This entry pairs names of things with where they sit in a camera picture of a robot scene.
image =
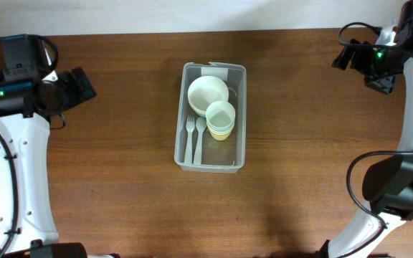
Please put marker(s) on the clear plastic container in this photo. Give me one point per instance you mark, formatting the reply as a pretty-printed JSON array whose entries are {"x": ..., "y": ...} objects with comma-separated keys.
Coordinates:
[{"x": 226, "y": 156}]

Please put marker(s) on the yellow plastic bowl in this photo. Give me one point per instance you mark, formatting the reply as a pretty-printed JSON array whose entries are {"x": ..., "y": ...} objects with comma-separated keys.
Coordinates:
[{"x": 192, "y": 106}]

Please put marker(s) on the green plastic cup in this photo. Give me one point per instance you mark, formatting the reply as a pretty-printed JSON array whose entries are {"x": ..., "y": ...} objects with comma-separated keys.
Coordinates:
[{"x": 208, "y": 123}]

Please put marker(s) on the green plastic bowl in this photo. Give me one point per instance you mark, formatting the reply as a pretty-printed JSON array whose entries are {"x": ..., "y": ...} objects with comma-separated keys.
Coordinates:
[{"x": 199, "y": 112}]

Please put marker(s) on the white plastic fork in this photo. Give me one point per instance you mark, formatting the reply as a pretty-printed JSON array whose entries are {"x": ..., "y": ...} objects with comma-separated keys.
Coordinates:
[{"x": 190, "y": 126}]

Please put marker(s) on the white plastic spoon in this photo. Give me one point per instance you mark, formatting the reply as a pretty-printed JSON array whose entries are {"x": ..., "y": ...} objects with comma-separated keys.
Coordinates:
[{"x": 201, "y": 126}]

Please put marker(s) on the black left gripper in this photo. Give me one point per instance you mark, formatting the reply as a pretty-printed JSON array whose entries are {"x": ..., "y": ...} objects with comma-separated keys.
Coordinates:
[{"x": 76, "y": 95}]

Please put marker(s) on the yellow plastic cup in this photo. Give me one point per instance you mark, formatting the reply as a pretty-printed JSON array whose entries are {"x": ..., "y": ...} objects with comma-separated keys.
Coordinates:
[{"x": 220, "y": 135}]

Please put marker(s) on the white plastic bowl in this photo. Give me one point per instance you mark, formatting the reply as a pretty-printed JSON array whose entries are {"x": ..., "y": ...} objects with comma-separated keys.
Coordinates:
[{"x": 205, "y": 90}]

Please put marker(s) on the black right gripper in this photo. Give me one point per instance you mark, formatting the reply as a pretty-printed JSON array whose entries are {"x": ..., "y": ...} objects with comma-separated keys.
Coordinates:
[{"x": 383, "y": 84}]

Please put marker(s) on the pink plastic cup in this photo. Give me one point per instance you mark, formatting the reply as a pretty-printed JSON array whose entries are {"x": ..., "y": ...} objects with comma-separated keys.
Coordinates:
[{"x": 223, "y": 130}]

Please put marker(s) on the cream plastic cup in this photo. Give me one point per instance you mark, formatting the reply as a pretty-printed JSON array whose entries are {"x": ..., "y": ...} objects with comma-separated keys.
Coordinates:
[{"x": 220, "y": 113}]

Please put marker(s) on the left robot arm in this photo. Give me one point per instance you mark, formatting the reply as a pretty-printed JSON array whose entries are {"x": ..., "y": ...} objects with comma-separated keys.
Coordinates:
[{"x": 31, "y": 94}]

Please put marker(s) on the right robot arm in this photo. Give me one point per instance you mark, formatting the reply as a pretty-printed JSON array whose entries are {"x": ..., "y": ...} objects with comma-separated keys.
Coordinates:
[{"x": 116, "y": 187}]

